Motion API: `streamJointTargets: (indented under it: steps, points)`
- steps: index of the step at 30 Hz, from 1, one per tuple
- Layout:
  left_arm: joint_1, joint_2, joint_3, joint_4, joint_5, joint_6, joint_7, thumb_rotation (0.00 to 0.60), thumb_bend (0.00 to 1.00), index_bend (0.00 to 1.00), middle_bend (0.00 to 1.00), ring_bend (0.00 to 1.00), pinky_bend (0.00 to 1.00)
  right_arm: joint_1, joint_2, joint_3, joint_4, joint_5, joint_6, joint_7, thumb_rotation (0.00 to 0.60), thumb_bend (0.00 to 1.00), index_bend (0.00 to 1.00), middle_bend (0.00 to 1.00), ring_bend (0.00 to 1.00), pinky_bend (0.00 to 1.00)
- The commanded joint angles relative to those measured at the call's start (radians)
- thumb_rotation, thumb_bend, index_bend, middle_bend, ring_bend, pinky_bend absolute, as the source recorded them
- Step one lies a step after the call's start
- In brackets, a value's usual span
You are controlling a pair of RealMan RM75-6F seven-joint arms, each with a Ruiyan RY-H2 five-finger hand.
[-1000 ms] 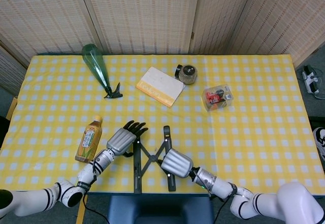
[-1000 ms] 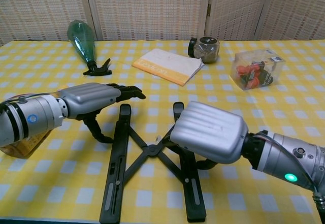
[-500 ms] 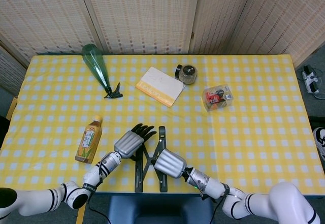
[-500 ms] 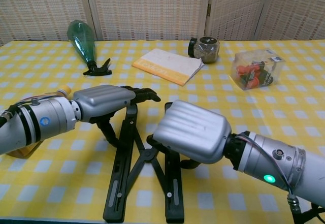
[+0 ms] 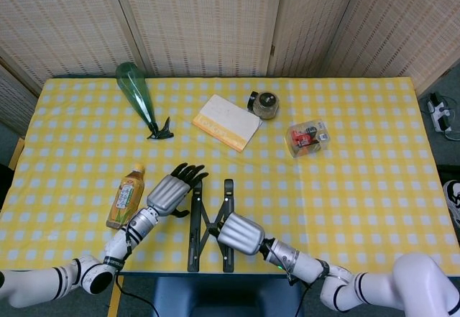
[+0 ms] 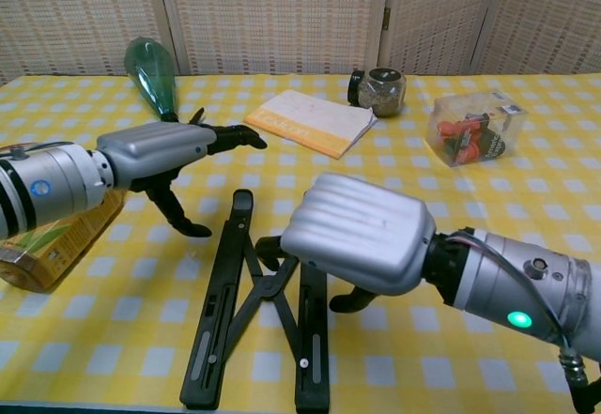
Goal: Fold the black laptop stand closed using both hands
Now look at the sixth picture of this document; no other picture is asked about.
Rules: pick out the yellow white book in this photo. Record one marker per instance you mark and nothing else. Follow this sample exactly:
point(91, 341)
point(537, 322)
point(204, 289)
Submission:
point(300, 113)

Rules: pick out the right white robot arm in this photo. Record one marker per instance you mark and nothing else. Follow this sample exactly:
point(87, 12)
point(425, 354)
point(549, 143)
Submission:
point(516, 282)

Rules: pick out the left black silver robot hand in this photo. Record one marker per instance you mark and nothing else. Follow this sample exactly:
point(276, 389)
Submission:
point(150, 151)

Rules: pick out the clear box with red contents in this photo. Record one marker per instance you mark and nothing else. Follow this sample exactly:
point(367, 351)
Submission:
point(479, 137)

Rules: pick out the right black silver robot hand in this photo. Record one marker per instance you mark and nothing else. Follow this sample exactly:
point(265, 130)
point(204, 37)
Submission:
point(361, 235)

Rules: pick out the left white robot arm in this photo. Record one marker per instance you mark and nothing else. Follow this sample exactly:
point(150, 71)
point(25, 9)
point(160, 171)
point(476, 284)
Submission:
point(51, 188)

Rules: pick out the glass jar with black lid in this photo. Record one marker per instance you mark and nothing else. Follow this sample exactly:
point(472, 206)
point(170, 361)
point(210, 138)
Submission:
point(380, 95)

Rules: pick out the green spray bottle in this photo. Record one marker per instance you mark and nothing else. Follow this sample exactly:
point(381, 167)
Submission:
point(150, 71)

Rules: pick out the yellow tea bottle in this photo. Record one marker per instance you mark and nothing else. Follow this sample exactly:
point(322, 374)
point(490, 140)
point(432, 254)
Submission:
point(56, 249)

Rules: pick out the brass screen hinge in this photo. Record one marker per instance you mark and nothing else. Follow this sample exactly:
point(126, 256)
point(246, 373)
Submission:
point(387, 17)

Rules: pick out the yellow white checkered tablecloth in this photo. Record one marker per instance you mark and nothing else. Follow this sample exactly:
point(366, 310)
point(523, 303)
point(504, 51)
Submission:
point(469, 198)

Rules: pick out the black folding stand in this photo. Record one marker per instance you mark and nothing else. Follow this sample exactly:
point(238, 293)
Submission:
point(211, 320)

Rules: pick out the beige woven folding screen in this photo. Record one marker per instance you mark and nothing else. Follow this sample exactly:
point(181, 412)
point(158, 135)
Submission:
point(282, 10)

